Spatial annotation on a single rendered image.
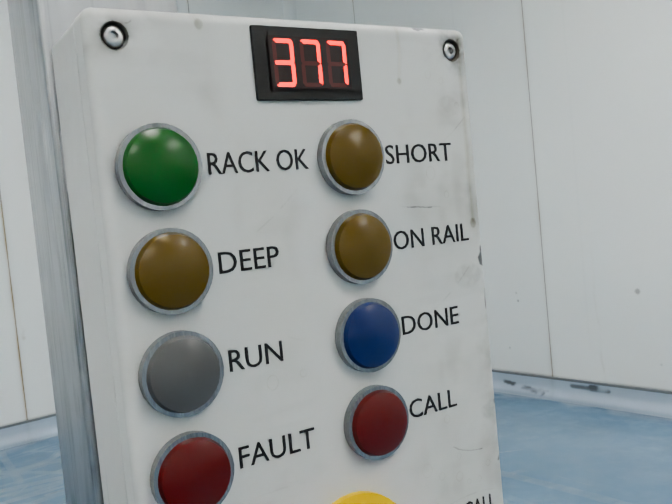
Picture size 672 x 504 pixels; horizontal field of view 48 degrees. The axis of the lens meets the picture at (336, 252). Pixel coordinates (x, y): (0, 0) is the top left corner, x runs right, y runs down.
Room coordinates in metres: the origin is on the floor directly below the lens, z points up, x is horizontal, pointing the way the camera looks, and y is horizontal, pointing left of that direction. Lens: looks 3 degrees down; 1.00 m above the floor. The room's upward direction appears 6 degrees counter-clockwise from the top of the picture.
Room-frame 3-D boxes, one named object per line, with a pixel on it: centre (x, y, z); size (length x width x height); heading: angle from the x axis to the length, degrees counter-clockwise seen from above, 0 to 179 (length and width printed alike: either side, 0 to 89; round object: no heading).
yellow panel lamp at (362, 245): (0.30, -0.01, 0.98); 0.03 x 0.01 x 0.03; 123
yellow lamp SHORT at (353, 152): (0.30, -0.01, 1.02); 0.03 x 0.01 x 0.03; 123
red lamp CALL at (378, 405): (0.30, -0.01, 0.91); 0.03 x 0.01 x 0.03; 123
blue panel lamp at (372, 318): (0.30, -0.01, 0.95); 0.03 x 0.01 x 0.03; 123
